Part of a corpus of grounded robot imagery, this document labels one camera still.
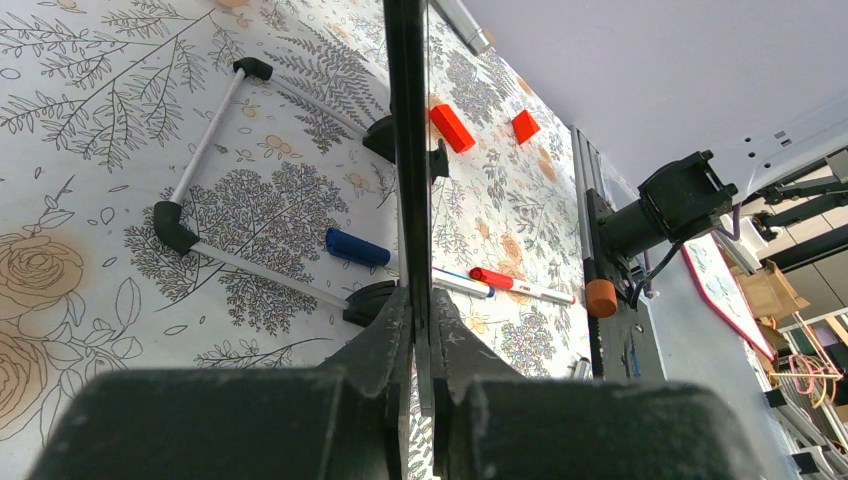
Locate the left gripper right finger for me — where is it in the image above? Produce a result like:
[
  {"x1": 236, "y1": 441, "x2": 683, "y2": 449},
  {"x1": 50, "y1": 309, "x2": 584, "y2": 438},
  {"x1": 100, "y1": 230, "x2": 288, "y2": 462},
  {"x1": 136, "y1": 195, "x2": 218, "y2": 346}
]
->
[{"x1": 430, "y1": 289, "x2": 761, "y2": 479}]

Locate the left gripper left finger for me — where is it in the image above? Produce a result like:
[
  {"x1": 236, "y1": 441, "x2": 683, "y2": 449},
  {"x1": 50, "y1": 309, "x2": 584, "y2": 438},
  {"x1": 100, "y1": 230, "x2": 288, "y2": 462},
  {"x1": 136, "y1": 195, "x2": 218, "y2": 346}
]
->
[{"x1": 30, "y1": 287, "x2": 411, "y2": 479}]

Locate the white whiteboard black frame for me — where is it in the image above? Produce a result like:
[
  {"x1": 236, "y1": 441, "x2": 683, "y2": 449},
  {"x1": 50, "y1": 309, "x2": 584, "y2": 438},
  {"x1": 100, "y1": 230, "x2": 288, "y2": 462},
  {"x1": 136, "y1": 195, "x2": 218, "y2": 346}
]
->
[{"x1": 153, "y1": 0, "x2": 452, "y2": 419}]

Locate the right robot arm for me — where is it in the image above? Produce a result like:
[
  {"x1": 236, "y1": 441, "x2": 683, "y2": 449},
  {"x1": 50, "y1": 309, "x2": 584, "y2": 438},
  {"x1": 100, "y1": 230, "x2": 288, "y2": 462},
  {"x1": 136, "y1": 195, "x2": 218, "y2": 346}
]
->
[{"x1": 591, "y1": 97, "x2": 847, "y2": 259}]

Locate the black capped marker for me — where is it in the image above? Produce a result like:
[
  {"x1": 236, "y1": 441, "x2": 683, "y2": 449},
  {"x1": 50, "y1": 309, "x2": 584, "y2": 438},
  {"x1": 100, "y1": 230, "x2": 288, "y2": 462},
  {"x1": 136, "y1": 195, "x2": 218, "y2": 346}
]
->
[{"x1": 571, "y1": 357, "x2": 593, "y2": 381}]

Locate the red capped marker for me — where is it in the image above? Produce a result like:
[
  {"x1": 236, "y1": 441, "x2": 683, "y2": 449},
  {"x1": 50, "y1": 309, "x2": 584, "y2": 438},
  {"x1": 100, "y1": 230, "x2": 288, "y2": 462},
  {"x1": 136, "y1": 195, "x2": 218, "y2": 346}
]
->
[{"x1": 469, "y1": 267, "x2": 578, "y2": 305}]

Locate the brown small block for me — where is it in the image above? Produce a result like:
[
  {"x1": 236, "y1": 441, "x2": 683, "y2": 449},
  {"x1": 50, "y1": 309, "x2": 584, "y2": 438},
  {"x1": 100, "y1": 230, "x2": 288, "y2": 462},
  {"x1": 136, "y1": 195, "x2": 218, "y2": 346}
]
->
[{"x1": 585, "y1": 278, "x2": 618, "y2": 318}]

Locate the blue capped marker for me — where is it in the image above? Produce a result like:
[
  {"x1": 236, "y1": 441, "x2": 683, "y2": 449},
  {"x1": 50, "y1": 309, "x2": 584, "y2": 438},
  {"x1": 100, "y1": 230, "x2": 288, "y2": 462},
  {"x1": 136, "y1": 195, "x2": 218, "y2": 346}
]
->
[{"x1": 325, "y1": 228, "x2": 495, "y2": 299}]

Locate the floral patterned mat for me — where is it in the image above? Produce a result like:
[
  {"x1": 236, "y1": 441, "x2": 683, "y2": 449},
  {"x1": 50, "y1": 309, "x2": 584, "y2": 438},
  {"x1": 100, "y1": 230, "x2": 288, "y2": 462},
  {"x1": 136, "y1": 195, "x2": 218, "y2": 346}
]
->
[{"x1": 1, "y1": 1, "x2": 589, "y2": 479}]

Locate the red rectangular block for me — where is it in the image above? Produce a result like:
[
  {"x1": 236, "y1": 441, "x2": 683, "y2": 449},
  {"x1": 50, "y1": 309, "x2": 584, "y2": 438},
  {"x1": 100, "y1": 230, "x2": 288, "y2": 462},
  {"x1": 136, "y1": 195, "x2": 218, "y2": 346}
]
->
[{"x1": 429, "y1": 104, "x2": 476, "y2": 153}]

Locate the red wedge block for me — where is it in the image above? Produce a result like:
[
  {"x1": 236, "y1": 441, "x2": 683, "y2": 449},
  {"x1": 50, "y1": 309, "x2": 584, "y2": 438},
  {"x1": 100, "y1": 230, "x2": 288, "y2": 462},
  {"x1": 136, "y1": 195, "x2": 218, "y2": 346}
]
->
[{"x1": 511, "y1": 109, "x2": 541, "y2": 145}]

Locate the silver grey microphone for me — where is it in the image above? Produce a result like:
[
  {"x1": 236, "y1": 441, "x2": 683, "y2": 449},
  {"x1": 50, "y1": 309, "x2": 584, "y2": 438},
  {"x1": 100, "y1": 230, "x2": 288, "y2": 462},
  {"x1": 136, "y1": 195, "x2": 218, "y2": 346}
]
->
[{"x1": 432, "y1": 0, "x2": 495, "y2": 56}]

